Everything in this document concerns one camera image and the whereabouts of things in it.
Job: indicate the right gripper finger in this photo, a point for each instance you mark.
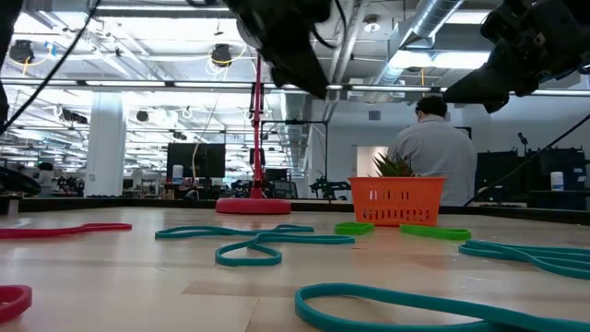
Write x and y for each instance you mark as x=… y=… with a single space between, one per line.
x=484 y=87

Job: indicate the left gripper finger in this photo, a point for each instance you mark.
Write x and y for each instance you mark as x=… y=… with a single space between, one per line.
x=302 y=74

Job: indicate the orange plastic basket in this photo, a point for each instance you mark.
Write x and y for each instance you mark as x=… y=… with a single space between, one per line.
x=396 y=193

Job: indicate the green rubber band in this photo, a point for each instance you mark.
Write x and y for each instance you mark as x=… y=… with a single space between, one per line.
x=337 y=228
x=461 y=234

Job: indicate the teal rubber band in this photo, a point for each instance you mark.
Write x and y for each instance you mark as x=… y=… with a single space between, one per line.
x=318 y=239
x=300 y=305
x=159 y=234
x=465 y=249

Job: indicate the small red rubber band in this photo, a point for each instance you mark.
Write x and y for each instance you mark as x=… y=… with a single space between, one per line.
x=18 y=292

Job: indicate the black background robot arm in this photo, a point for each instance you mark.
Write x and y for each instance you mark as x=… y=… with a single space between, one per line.
x=322 y=186

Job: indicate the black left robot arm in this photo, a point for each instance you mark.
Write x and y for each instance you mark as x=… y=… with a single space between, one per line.
x=7 y=27

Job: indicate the ceiling light panel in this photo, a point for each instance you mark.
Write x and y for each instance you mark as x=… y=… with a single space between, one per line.
x=438 y=59

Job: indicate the black ceiling device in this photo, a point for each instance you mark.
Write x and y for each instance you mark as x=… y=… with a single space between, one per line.
x=21 y=50
x=221 y=54

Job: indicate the person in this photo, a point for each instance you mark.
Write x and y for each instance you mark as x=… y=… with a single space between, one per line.
x=45 y=177
x=438 y=147

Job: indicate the black monitor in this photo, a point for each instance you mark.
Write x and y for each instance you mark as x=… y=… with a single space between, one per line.
x=498 y=175
x=209 y=159
x=574 y=166

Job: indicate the white bottle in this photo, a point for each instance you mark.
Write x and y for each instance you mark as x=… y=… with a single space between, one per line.
x=178 y=175
x=557 y=181

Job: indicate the small potted green plant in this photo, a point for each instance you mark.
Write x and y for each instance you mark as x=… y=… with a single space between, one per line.
x=392 y=168

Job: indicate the red desk lamp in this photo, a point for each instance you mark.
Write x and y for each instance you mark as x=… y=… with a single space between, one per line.
x=253 y=206

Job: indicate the white pillar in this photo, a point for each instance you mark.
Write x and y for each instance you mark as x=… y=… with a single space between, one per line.
x=105 y=143

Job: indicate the silver ventilation duct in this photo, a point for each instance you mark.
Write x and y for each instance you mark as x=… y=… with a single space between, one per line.
x=433 y=16

